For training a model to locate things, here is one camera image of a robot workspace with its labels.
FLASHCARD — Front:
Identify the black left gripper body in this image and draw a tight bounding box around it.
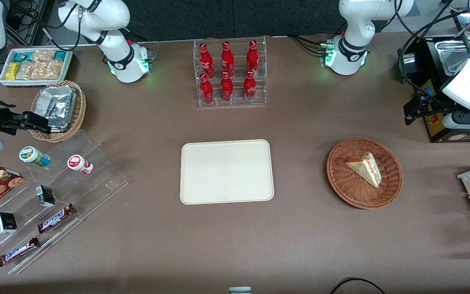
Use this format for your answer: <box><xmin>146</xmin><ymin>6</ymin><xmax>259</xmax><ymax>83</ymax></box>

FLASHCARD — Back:
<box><xmin>424</xmin><ymin>96</ymin><xmax>458</xmax><ymax>119</ymax></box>

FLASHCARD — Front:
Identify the light wicker basket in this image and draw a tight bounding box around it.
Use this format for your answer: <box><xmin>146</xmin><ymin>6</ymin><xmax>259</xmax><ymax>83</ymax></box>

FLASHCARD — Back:
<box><xmin>29</xmin><ymin>80</ymin><xmax>87</xmax><ymax>143</ymax></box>

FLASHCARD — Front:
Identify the wrapped triangle sandwich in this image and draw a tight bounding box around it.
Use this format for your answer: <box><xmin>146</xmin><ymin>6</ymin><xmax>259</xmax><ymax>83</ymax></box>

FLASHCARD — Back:
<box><xmin>345</xmin><ymin>152</ymin><xmax>382</xmax><ymax>189</ymax></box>

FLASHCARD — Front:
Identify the brown wicker basket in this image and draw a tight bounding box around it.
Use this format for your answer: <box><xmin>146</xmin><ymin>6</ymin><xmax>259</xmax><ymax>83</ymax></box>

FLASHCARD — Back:
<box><xmin>326</xmin><ymin>137</ymin><xmax>403</xmax><ymax>210</ymax></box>

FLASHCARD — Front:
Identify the cream plastic tray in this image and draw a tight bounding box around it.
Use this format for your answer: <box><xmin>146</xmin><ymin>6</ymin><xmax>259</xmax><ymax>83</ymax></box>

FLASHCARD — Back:
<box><xmin>180</xmin><ymin>139</ymin><xmax>275</xmax><ymax>205</ymax></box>

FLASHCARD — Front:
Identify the black countertop appliance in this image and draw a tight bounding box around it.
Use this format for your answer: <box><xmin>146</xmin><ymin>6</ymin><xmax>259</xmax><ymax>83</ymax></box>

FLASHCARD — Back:
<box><xmin>397</xmin><ymin>35</ymin><xmax>470</xmax><ymax>143</ymax></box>

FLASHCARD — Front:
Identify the stack of foil trays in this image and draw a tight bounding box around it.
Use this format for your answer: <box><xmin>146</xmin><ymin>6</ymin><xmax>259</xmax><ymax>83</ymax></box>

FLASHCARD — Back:
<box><xmin>34</xmin><ymin>86</ymin><xmax>77</xmax><ymax>133</ymax></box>

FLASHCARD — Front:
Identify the green lidded jar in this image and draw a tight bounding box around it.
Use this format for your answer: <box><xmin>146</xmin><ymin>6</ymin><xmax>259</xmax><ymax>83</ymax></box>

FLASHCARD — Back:
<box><xmin>19</xmin><ymin>146</ymin><xmax>51</xmax><ymax>168</ymax></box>

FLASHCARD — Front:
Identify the yellow snack pack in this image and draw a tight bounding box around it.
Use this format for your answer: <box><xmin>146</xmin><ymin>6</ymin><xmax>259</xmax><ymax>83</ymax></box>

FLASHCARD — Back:
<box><xmin>6</xmin><ymin>62</ymin><xmax>21</xmax><ymax>81</ymax></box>

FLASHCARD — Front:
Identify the clear bag of crackers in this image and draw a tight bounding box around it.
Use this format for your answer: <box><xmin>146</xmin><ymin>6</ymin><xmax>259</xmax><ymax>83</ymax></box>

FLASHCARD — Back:
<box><xmin>31</xmin><ymin>50</ymin><xmax>56</xmax><ymax>64</ymax></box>
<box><xmin>17</xmin><ymin>60</ymin><xmax>62</xmax><ymax>80</ymax></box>

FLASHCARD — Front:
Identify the red lidded jar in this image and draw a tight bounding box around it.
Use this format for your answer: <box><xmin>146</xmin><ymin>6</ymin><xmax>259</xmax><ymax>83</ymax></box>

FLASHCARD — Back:
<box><xmin>67</xmin><ymin>154</ymin><xmax>94</xmax><ymax>175</ymax></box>

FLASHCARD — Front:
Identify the white plastic snack bin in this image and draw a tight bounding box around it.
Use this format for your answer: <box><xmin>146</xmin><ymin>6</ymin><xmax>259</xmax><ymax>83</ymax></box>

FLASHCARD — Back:
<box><xmin>0</xmin><ymin>47</ymin><xmax>73</xmax><ymax>87</ymax></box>

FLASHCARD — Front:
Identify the small black carton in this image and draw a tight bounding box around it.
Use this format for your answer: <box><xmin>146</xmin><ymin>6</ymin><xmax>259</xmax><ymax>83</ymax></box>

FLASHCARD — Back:
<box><xmin>35</xmin><ymin>185</ymin><xmax>56</xmax><ymax>208</ymax></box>
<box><xmin>0</xmin><ymin>212</ymin><xmax>18</xmax><ymax>234</ymax></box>

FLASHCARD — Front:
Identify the clear acrylic stepped stand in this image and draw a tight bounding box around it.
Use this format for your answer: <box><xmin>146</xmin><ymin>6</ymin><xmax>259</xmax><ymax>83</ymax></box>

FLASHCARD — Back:
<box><xmin>0</xmin><ymin>130</ymin><xmax>129</xmax><ymax>275</ymax></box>

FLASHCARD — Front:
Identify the Snickers chocolate bar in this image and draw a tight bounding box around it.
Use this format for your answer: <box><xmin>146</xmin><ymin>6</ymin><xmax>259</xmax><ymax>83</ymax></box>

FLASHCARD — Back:
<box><xmin>0</xmin><ymin>236</ymin><xmax>40</xmax><ymax>267</ymax></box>
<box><xmin>37</xmin><ymin>203</ymin><xmax>76</xmax><ymax>234</ymax></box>

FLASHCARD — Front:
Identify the red cola bottle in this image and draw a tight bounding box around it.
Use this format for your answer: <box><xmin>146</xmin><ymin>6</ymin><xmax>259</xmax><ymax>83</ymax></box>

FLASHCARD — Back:
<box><xmin>246</xmin><ymin>40</ymin><xmax>259</xmax><ymax>76</ymax></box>
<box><xmin>200</xmin><ymin>73</ymin><xmax>214</xmax><ymax>105</ymax></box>
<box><xmin>221</xmin><ymin>41</ymin><xmax>235</xmax><ymax>77</ymax></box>
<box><xmin>220</xmin><ymin>71</ymin><xmax>234</xmax><ymax>102</ymax></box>
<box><xmin>244</xmin><ymin>70</ymin><xmax>257</xmax><ymax>102</ymax></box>
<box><xmin>200</xmin><ymin>43</ymin><xmax>213</xmax><ymax>78</ymax></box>

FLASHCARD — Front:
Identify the clear acrylic bottle rack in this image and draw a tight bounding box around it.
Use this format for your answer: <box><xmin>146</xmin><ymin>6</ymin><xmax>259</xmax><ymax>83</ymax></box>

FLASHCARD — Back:
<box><xmin>193</xmin><ymin>36</ymin><xmax>267</xmax><ymax>107</ymax></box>

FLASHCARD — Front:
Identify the grey left wrist camera housing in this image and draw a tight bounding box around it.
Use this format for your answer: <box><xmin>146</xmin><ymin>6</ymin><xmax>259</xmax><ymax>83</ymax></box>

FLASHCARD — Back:
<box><xmin>442</xmin><ymin>111</ymin><xmax>470</xmax><ymax>131</ymax></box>

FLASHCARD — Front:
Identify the black cable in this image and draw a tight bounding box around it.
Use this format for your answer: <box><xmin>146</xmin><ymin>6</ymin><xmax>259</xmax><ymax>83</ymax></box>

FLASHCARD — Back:
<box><xmin>394</xmin><ymin>0</ymin><xmax>470</xmax><ymax>96</ymax></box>
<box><xmin>330</xmin><ymin>277</ymin><xmax>387</xmax><ymax>294</ymax></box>
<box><xmin>9</xmin><ymin>0</ymin><xmax>81</xmax><ymax>52</ymax></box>

